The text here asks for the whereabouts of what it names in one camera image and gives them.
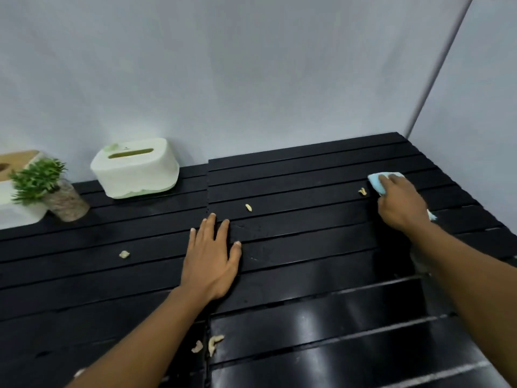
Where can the person's left hand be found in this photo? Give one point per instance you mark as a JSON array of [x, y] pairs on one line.
[[208, 270]]

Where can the person's right hand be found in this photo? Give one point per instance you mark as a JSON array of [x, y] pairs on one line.
[[402, 208]]

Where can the person's left middle finger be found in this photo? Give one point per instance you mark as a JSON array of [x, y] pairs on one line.
[[211, 232]]

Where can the person's left little finger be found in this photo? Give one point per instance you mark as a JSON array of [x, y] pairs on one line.
[[192, 242]]

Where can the person's left thumb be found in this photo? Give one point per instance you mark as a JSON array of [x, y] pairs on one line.
[[236, 256]]

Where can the person's right fingers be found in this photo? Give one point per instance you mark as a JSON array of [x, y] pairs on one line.
[[392, 184]]

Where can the light blue cleaning cloth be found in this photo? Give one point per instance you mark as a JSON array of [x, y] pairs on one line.
[[375, 182]]

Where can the person's left forearm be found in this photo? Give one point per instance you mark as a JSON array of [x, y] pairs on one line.
[[145, 339]]

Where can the person's right forearm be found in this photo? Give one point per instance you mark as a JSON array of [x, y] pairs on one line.
[[472, 286]]

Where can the white and green tissue box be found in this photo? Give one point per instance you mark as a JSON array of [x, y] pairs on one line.
[[135, 167]]

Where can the small green potted plant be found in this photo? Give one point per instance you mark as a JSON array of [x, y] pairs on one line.
[[48, 189]]

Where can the white tissue box, wooden lid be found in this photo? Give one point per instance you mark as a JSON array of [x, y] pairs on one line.
[[16, 214]]

